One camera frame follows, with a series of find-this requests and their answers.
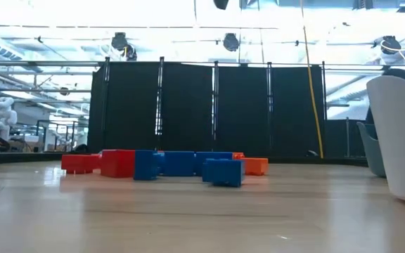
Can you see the medium red building block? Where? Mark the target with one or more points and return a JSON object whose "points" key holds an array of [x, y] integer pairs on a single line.
{"points": [[117, 163]]}

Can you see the small red building block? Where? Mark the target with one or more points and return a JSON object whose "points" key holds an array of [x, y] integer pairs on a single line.
{"points": [[77, 164]]}

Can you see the grey metal overhead rail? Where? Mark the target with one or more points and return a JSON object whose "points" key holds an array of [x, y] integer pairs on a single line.
{"points": [[30, 63]]}

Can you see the white plastic bin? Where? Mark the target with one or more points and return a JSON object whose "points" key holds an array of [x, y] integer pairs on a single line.
{"points": [[403, 140]]}

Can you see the white humanoid robot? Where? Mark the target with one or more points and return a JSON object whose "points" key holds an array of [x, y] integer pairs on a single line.
{"points": [[2, 117]]}

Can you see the black folding partition screen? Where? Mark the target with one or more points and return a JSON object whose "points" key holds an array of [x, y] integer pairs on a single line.
{"points": [[188, 105]]}

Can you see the small blue building block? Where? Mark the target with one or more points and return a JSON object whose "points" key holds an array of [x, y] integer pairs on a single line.
{"points": [[225, 173], [145, 165]]}

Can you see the dark teal plastic bin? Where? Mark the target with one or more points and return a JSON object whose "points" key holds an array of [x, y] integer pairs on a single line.
{"points": [[371, 154]]}

